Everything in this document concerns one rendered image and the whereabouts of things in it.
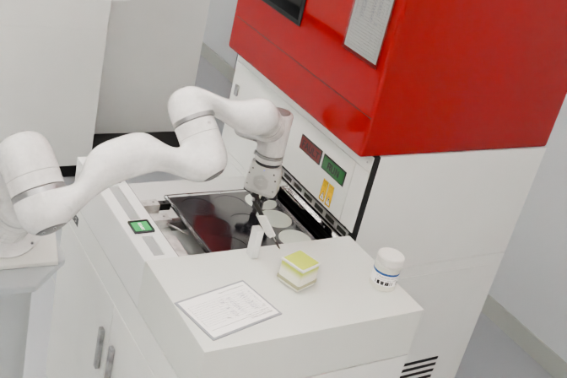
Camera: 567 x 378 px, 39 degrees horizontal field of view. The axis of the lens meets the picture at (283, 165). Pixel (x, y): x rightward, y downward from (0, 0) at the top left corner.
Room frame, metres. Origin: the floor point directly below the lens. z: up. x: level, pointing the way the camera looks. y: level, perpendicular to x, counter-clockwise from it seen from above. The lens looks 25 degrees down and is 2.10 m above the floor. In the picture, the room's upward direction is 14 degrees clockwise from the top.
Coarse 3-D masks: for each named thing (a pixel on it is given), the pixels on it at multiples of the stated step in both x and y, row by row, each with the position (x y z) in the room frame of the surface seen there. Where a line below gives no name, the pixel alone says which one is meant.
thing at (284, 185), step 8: (280, 184) 2.33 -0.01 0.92; (288, 184) 2.30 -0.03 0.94; (288, 192) 2.28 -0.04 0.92; (296, 192) 2.26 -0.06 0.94; (280, 200) 2.32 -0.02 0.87; (296, 200) 2.24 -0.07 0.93; (304, 200) 2.22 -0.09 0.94; (288, 208) 2.27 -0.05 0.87; (304, 208) 2.20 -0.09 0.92; (312, 208) 2.18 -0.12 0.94; (296, 216) 2.24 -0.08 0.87; (312, 216) 2.16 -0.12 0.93; (320, 216) 2.15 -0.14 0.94; (304, 224) 2.20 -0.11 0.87; (320, 224) 2.13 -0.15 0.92; (328, 224) 2.11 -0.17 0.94; (312, 232) 2.16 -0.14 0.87; (328, 232) 2.09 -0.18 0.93; (336, 232) 2.07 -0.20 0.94
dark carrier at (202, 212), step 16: (240, 192) 2.25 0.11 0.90; (192, 208) 2.08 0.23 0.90; (208, 208) 2.11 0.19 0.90; (224, 208) 2.13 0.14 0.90; (240, 208) 2.15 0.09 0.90; (192, 224) 1.99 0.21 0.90; (208, 224) 2.02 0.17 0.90; (224, 224) 2.04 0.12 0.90; (240, 224) 2.06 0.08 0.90; (256, 224) 2.08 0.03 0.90; (208, 240) 1.93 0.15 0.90; (224, 240) 1.95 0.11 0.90; (240, 240) 1.97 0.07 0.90; (272, 240) 2.01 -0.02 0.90
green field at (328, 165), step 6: (324, 162) 2.19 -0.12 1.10; (330, 162) 2.17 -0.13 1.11; (324, 168) 2.18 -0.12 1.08; (330, 168) 2.16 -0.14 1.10; (336, 168) 2.14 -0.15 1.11; (330, 174) 2.16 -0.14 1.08; (336, 174) 2.13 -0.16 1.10; (342, 174) 2.11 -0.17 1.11; (336, 180) 2.13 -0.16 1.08; (342, 180) 2.11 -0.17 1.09
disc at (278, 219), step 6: (264, 210) 2.17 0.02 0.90; (270, 210) 2.18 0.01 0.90; (276, 210) 2.19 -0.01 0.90; (270, 216) 2.15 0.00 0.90; (276, 216) 2.16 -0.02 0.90; (282, 216) 2.17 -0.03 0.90; (288, 216) 2.18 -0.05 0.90; (270, 222) 2.11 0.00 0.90; (276, 222) 2.12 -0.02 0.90; (282, 222) 2.13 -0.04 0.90; (288, 222) 2.14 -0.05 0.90
